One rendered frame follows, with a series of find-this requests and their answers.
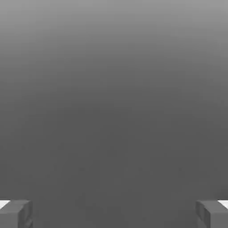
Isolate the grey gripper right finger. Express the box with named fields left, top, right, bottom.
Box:
left=195, top=199, right=228, bottom=228

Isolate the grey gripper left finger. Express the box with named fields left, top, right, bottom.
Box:
left=0, top=199, right=34, bottom=228

